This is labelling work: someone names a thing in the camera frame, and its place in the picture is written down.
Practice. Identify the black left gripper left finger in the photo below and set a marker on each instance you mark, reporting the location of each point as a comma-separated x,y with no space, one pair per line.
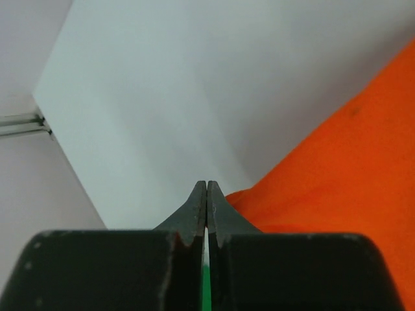
189,220

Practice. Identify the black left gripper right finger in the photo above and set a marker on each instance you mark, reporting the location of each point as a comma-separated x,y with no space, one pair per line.
222,220

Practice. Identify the orange t shirt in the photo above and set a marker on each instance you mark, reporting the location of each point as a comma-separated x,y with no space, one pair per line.
354,173

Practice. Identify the green plastic tray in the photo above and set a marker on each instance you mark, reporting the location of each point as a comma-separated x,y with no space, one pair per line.
206,284

